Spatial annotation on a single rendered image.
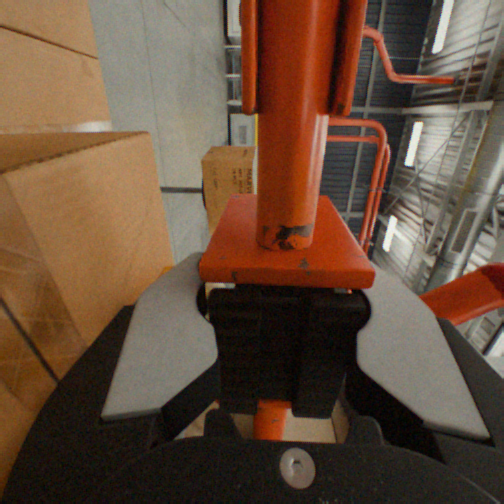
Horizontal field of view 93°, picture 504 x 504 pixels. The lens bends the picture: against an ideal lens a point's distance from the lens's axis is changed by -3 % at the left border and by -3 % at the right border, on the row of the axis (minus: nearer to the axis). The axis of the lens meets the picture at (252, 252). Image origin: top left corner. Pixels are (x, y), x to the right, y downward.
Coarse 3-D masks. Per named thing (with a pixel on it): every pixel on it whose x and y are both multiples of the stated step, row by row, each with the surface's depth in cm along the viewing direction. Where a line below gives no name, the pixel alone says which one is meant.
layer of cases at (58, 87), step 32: (0, 0) 44; (32, 0) 51; (64, 0) 59; (0, 32) 45; (32, 32) 51; (64, 32) 60; (0, 64) 45; (32, 64) 52; (64, 64) 61; (96, 64) 72; (0, 96) 46; (32, 96) 53; (64, 96) 61; (96, 96) 73; (0, 128) 46; (32, 128) 53; (64, 128) 62; (96, 128) 74
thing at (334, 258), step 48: (240, 240) 10; (336, 240) 10; (240, 288) 9; (288, 288) 9; (240, 336) 9; (288, 336) 10; (336, 336) 8; (240, 384) 10; (288, 384) 11; (336, 384) 10
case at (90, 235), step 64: (0, 192) 11; (64, 192) 15; (128, 192) 22; (0, 256) 11; (64, 256) 15; (128, 256) 22; (0, 320) 11; (64, 320) 15; (0, 384) 11; (0, 448) 11
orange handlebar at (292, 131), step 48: (240, 0) 6; (288, 0) 6; (336, 0) 6; (288, 48) 6; (336, 48) 7; (288, 96) 7; (336, 96) 7; (288, 144) 7; (288, 192) 8; (288, 240) 9
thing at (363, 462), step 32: (224, 416) 5; (160, 448) 4; (192, 448) 4; (224, 448) 4; (256, 448) 4; (288, 448) 4; (320, 448) 4; (352, 448) 4; (384, 448) 4; (128, 480) 4; (160, 480) 4; (192, 480) 4; (224, 480) 4; (256, 480) 4; (288, 480) 4; (320, 480) 4; (352, 480) 4; (384, 480) 4; (416, 480) 4; (448, 480) 4
